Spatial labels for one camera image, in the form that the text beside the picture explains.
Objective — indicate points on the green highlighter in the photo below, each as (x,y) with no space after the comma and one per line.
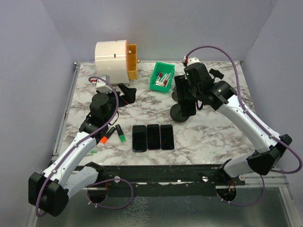
(120,133)

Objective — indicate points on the green plastic bin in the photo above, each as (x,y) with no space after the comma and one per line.
(162,68)

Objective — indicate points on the brown base phone stand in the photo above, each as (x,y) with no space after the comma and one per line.
(174,94)

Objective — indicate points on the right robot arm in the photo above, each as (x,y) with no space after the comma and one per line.
(207,86)

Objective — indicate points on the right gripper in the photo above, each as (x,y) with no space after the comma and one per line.
(180,81)

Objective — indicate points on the black front mounting rail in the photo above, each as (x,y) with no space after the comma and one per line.
(161,181)

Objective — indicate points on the orange highlighter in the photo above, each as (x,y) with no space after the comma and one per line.
(108,135)

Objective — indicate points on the markers in green bin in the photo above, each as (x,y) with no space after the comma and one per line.
(162,80)

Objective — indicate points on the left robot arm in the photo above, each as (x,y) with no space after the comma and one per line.
(51,189)

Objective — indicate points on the purple edged phone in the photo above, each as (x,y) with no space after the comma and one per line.
(153,137)

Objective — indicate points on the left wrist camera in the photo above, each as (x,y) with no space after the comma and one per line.
(101,86)

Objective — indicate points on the white round drawer cabinet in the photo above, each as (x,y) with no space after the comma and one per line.
(111,58)

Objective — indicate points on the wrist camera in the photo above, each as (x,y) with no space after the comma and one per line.
(188,61)
(101,86)

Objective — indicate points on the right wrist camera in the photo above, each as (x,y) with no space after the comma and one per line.
(188,61)

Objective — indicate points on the black phone stand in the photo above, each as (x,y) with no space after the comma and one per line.
(175,114)
(215,74)

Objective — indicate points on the green capped marker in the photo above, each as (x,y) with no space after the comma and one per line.
(92,152)

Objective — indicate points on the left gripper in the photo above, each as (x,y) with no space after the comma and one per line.
(129,95)

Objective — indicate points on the orange drawer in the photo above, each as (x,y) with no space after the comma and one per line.
(132,62)

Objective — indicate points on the black phone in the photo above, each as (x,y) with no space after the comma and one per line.
(139,140)

